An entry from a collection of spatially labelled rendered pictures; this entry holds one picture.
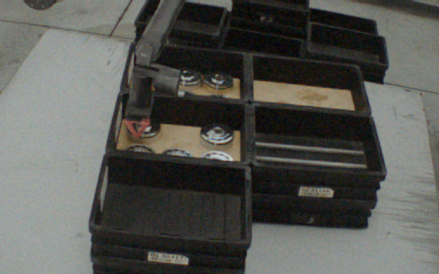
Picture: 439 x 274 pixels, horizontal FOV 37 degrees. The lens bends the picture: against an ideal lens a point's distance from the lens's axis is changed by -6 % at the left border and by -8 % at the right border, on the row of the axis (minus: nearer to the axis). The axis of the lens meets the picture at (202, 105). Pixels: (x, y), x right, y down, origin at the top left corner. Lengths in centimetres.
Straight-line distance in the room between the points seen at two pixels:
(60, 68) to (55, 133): 41
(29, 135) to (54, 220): 42
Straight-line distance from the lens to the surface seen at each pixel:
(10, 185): 213
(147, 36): 180
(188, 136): 212
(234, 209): 189
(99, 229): 166
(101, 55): 273
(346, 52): 342
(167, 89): 180
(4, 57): 411
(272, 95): 235
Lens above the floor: 212
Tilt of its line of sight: 35 degrees down
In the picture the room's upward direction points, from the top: 6 degrees clockwise
